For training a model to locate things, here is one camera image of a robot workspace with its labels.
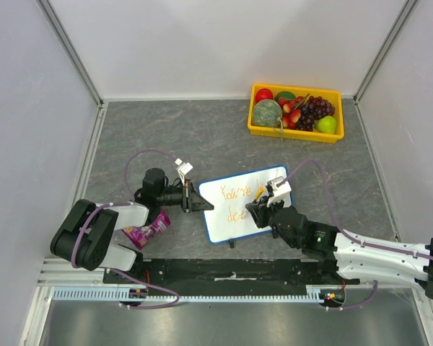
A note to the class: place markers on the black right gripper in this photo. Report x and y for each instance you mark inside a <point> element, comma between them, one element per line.
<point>262,215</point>

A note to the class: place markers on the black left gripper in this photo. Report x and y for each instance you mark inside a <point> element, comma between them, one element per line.
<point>192,201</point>

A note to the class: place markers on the white orange marker pen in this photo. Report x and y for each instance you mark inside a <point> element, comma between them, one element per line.
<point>255,199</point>

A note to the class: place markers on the blue framed whiteboard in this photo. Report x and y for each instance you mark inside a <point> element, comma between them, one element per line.
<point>230,220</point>

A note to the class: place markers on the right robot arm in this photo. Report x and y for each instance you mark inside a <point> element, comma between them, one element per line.
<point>346,255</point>

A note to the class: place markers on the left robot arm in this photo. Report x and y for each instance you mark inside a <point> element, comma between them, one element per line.
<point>110,235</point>

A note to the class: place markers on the purple snack bag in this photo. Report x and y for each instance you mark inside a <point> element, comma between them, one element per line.
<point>141,236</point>

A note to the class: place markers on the green netted melon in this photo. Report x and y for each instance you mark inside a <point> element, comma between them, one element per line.
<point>266,113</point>

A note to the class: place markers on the green pear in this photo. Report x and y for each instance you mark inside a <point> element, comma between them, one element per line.
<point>326,125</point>

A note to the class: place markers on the dark purple grape bunch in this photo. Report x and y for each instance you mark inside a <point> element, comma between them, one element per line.
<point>313,110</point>

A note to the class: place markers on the red apple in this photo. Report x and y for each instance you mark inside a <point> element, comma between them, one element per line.
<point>263,94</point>

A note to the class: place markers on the green round fruit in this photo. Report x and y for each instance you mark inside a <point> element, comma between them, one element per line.
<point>285,95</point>

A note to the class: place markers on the yellow plastic fruit bin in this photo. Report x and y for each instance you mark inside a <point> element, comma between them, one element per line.
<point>334,97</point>

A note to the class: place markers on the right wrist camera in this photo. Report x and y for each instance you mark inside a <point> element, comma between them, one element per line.
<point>279,190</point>

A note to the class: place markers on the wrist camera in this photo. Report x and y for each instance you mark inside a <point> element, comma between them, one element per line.
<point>182,168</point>
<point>279,190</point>

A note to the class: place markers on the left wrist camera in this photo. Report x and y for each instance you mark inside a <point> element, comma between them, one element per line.
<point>182,168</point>

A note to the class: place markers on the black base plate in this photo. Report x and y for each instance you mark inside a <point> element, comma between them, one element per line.
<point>236,276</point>

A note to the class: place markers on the white slotted cable duct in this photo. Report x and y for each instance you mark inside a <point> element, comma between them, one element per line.
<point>133,295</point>

